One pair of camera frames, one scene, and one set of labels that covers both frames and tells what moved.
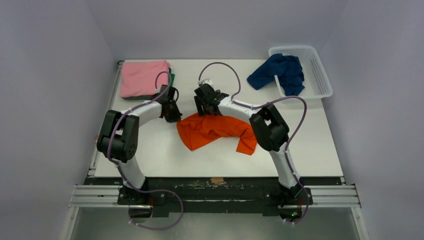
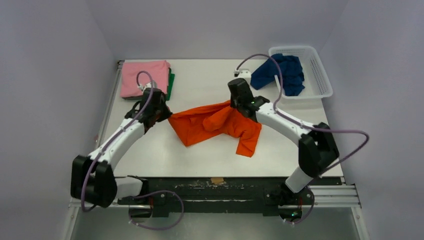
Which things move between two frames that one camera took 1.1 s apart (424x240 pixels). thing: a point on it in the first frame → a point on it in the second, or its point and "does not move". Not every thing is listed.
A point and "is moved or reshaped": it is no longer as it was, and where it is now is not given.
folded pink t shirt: x=138 y=78 does not move
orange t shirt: x=196 y=131 is moved or reshaped
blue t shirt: x=288 y=69 does not move
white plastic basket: x=316 y=80 does not move
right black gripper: x=203 y=106 → x=245 y=110
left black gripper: x=175 y=117 → x=166 y=114
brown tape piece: x=217 y=180 does not move
